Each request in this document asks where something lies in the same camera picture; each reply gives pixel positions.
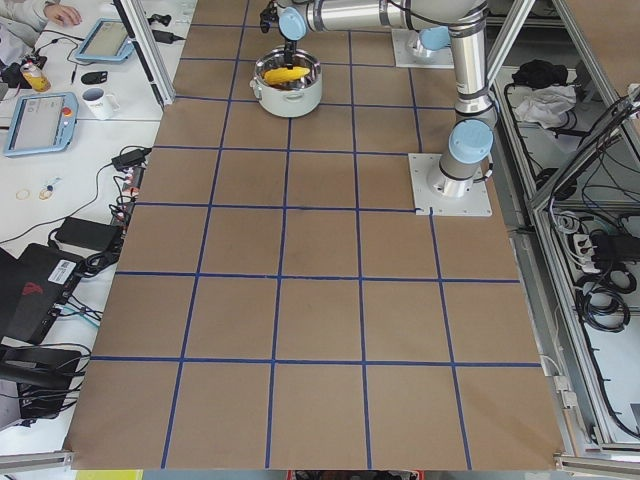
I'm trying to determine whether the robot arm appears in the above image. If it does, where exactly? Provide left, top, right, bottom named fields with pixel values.
left=272, top=1, right=496, bottom=199

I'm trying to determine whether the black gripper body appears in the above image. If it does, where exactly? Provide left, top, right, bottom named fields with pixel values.
left=259, top=0, right=281, bottom=33
left=283, top=39, right=296, bottom=63

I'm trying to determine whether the near blue teach pendant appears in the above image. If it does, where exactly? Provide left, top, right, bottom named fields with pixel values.
left=3, top=92, right=79, bottom=157

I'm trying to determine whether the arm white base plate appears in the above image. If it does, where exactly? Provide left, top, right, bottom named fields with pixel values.
left=408, top=153, right=492, bottom=217
left=392, top=26, right=453, bottom=69

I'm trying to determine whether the black power adapter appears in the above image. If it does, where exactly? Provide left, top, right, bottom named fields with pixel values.
left=111, top=147, right=152, bottom=171

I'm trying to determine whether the blue teach pendant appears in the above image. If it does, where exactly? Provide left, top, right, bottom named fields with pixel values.
left=75, top=18, right=134, bottom=63
left=3, top=92, right=79, bottom=157

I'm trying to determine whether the black laptop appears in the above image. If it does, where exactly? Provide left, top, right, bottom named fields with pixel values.
left=1, top=243, right=84, bottom=345

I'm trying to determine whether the far blue teach pendant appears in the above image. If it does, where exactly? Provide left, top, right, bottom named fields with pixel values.
left=75, top=18, right=134, bottom=63

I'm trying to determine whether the pale green electric pot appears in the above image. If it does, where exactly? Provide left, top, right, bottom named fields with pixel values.
left=250, top=45, right=323, bottom=118

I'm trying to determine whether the orange drink can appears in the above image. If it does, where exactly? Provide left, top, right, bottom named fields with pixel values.
left=20, top=61, right=51, bottom=92

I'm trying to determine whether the yellow corn cob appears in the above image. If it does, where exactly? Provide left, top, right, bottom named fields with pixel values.
left=262, top=66, right=311, bottom=86

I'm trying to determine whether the aluminium frame post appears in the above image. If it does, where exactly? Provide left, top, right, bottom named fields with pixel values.
left=113, top=0, right=176, bottom=108

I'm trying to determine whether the white mug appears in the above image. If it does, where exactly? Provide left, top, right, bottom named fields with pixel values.
left=82, top=87, right=120, bottom=120

